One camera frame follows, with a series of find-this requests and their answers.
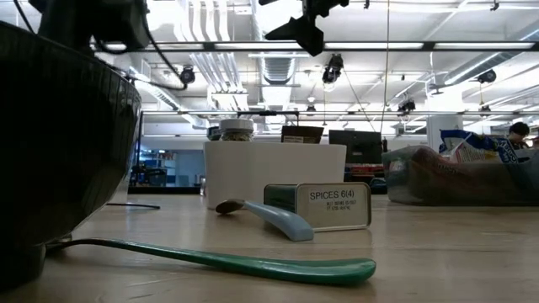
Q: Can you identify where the red bowl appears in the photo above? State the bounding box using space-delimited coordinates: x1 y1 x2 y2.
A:
0 20 142 291

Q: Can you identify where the black metal frame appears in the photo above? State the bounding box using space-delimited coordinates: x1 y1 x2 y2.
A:
90 40 539 197

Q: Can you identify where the black spoon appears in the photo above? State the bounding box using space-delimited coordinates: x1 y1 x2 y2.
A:
105 202 162 210

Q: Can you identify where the brown packet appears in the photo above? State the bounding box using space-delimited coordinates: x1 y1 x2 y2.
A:
280 125 325 145

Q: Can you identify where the white plastic bin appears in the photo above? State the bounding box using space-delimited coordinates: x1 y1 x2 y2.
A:
203 141 348 210

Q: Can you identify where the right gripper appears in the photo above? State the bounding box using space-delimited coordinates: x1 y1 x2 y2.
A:
258 0 350 57

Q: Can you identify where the black monitor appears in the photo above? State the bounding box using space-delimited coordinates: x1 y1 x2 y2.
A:
328 129 383 165

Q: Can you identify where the green spice tin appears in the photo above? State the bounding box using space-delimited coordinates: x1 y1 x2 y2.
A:
264 182 372 232

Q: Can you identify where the white-capped spice jar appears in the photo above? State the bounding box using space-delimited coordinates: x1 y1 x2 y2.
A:
218 118 255 143

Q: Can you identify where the spoon with light-blue handle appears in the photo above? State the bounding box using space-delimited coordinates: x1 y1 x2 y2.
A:
215 198 315 242

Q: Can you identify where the blue and white snack packet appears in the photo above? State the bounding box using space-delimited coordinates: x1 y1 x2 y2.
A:
439 129 532 165

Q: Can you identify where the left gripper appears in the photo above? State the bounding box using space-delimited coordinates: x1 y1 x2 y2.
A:
29 0 151 54

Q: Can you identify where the gold spoon with green handle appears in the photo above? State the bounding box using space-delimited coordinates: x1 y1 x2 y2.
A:
45 237 377 286

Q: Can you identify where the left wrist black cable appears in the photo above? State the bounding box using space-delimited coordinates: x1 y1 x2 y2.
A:
96 16 189 92

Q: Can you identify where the person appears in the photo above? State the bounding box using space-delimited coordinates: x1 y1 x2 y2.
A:
507 121 532 151

